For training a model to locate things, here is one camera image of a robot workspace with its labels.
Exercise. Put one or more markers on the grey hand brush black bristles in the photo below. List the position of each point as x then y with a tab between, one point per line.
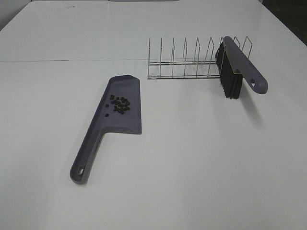
234	66

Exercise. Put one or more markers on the pile of coffee beans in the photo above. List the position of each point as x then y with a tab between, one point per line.
117	105

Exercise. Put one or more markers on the grey plastic dustpan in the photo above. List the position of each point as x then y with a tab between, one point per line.
129	123

